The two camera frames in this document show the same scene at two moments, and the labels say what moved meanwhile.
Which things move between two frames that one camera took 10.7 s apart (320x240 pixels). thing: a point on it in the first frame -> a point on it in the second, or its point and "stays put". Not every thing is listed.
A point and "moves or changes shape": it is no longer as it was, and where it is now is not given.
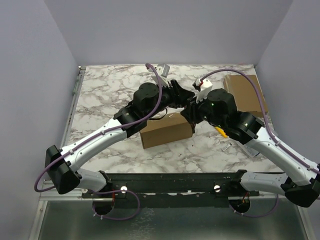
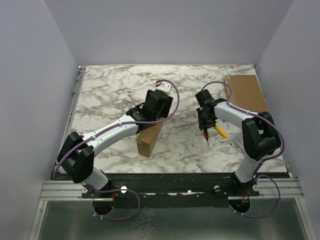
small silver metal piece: x=224 y=148 stays put
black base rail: x=171 y=190 stays put
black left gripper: x=179 y=95 -> x=165 y=110
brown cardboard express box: x=171 y=128 moves or changes shape
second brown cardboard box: x=245 y=93 stays put
